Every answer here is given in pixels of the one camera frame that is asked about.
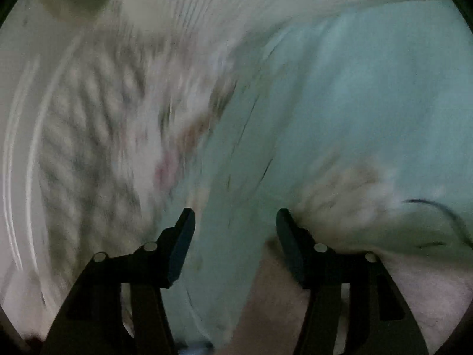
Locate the striped white pillow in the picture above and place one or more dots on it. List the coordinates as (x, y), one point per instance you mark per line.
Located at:
(258, 0)

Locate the plaid blanket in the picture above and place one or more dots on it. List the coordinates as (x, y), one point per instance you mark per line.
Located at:
(85, 148)

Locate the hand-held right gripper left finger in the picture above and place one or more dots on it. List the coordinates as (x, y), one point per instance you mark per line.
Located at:
(181, 246)

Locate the teal floral bed sheet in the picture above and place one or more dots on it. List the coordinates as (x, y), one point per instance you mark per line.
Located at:
(351, 118)

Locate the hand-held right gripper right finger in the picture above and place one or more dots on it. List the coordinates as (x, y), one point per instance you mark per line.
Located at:
(292, 246)

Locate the floral ruffled pillow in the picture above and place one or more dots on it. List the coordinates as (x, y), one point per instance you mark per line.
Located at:
(188, 129)

